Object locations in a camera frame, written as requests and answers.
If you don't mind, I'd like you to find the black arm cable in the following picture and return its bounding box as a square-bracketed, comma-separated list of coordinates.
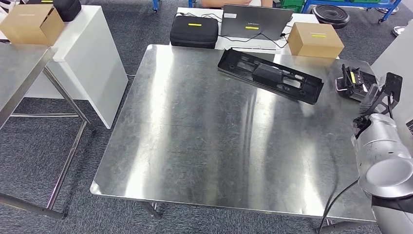
[318, 179, 360, 233]

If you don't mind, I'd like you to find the black round base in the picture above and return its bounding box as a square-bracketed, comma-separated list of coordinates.
[312, 4, 351, 30]

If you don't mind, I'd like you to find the black case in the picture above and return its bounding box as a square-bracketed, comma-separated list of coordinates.
[169, 15, 219, 50]

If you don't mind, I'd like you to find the person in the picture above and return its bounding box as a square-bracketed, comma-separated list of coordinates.
[201, 0, 273, 9]

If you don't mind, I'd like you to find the green plastic crate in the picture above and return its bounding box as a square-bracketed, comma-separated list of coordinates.
[280, 0, 305, 9]

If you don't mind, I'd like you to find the black rounded pouch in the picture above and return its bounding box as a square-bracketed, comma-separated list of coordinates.
[53, 0, 82, 22]

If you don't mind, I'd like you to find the chrome stanchion base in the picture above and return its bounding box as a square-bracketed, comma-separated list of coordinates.
[375, 5, 399, 16]
[391, 25, 408, 37]

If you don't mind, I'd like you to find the grey laptop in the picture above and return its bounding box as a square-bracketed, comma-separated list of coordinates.
[220, 4, 295, 41]

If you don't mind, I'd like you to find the white desk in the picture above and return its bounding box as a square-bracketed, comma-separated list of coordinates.
[0, 4, 129, 130]
[175, 7, 339, 60]

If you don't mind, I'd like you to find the white panel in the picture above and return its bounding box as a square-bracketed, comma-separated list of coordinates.
[371, 19, 413, 146]

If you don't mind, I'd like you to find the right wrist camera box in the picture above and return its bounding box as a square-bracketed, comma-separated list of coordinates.
[364, 72, 403, 117]

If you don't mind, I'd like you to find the blue metal cart rack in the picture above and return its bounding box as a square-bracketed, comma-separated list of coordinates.
[301, 0, 402, 24]
[151, 0, 194, 14]

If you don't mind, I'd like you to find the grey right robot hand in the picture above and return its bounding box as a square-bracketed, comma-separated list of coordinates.
[358, 83, 380, 115]

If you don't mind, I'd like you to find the black plastic plate holder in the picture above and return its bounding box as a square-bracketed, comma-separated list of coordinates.
[218, 47, 324, 106]

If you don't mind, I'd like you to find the cardboard box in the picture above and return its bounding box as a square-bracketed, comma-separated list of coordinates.
[287, 21, 345, 59]
[0, 3, 65, 46]

